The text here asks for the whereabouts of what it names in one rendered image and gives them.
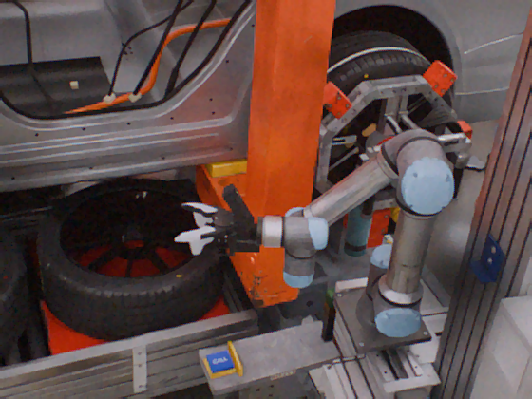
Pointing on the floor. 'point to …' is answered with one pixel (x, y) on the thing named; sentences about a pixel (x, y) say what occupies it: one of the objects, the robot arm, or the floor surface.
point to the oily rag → (36, 192)
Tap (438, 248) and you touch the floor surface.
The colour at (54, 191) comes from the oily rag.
